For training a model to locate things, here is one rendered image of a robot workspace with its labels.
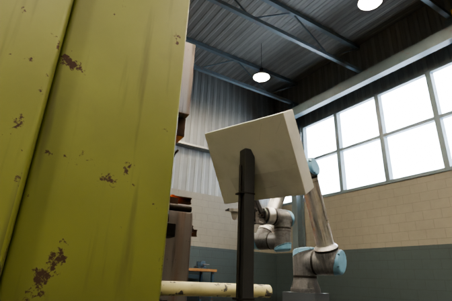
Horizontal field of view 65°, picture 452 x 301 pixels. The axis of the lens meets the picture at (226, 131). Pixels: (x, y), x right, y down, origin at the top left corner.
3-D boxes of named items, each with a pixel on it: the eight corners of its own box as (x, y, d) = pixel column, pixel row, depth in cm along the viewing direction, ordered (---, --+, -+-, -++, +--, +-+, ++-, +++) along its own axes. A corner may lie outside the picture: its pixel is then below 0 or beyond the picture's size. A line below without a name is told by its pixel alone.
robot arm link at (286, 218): (296, 228, 189) (295, 209, 193) (276, 225, 184) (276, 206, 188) (285, 229, 197) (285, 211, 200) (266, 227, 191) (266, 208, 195)
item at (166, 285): (266, 298, 135) (266, 283, 138) (273, 299, 131) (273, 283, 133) (154, 296, 117) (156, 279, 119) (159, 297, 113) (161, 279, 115)
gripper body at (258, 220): (248, 222, 178) (268, 224, 183) (248, 204, 181) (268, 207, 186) (241, 223, 184) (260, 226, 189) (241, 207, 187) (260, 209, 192)
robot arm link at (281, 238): (276, 252, 193) (276, 229, 198) (295, 252, 186) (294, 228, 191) (267, 251, 186) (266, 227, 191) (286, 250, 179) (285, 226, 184)
